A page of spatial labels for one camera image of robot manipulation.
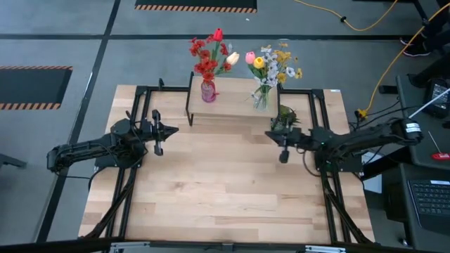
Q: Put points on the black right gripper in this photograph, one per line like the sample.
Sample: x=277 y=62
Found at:
x=290 y=137

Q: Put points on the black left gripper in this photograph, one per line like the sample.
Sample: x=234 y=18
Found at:
x=154 y=131

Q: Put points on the clear glass vase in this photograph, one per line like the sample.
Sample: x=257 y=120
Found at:
x=262 y=100

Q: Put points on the purple glass vase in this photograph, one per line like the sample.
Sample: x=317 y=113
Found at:
x=208 y=92

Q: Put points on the white blossom grass bunch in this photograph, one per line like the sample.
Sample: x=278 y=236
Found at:
x=272 y=72

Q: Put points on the yellow tulip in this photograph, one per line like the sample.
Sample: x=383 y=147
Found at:
x=259 y=62

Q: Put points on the red blossom flower bunch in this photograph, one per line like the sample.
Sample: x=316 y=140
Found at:
x=207 y=65

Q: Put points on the pink tulip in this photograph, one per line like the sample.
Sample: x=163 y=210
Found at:
x=250 y=57

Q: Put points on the cream white tulip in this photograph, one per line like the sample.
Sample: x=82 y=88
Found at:
x=232 y=58

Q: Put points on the red tulip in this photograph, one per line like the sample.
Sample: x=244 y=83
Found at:
x=218 y=35

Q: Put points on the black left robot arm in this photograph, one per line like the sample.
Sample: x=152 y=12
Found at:
x=88 y=149

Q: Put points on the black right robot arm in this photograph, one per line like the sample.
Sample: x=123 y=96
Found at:
x=369 y=135

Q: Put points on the wooden shelf with black legs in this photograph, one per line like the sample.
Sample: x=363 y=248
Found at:
x=232 y=105

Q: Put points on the dark grey side desk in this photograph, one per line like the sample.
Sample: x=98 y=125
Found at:
x=393 y=196
x=422 y=154

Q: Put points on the black hazard-striped floor mat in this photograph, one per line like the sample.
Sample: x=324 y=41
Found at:
x=31 y=86
x=197 y=4

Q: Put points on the dark grey furniture foot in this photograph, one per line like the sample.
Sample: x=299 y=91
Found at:
x=10 y=161

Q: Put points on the black chair base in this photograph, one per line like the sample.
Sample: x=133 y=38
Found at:
x=425 y=77

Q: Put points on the black gantry crossbar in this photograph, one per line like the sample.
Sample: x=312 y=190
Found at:
x=52 y=246

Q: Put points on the person's shoe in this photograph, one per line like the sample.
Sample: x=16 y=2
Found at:
x=417 y=53

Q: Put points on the black tablet device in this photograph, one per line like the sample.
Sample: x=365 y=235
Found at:
x=436 y=98

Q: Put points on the black laptop keyboard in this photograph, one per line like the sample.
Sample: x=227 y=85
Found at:
x=430 y=204

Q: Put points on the person's leg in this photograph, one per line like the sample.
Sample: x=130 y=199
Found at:
x=437 y=33

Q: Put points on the black stand leg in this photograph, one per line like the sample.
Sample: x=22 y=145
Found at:
x=420 y=8

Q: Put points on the black aluminium table frame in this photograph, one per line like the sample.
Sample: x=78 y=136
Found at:
x=165 y=88

